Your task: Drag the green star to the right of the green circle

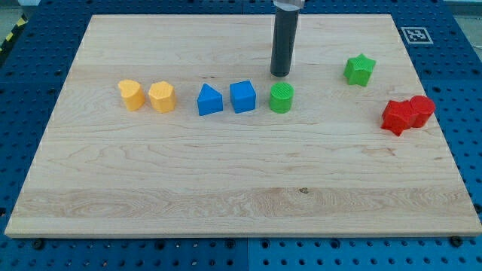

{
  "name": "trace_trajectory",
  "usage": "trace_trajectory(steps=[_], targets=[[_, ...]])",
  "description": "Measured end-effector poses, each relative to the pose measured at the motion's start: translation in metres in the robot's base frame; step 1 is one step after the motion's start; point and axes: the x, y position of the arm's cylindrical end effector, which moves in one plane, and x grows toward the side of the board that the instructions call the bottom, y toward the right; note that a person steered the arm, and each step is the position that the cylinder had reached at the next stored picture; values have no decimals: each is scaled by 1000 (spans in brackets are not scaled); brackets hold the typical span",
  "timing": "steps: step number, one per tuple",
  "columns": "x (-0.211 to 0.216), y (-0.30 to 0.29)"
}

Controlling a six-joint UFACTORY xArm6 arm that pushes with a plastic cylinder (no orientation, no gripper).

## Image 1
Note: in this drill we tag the silver rod mount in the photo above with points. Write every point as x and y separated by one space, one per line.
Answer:
289 5

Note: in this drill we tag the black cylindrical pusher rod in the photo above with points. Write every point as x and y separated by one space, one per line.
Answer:
284 32

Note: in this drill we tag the green star block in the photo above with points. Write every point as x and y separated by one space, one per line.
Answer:
358 70

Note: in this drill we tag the red star block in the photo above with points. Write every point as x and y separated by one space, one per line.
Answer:
398 116

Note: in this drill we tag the green cylinder block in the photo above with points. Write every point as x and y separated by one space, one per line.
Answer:
281 97

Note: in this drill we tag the blue cube block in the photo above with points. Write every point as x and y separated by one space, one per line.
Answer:
242 96

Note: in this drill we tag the blue triangle block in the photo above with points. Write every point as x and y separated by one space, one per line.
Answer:
209 100

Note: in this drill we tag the white fiducial marker tag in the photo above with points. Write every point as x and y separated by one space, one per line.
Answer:
416 35

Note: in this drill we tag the yellow hexagon block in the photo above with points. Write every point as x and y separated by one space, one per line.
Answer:
162 96

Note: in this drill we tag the light wooden board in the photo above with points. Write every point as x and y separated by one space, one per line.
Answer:
326 168

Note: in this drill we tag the red cylinder block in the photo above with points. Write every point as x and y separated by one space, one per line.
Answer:
423 108

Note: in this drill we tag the yellow heart block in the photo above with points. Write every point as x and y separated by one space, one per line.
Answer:
132 94

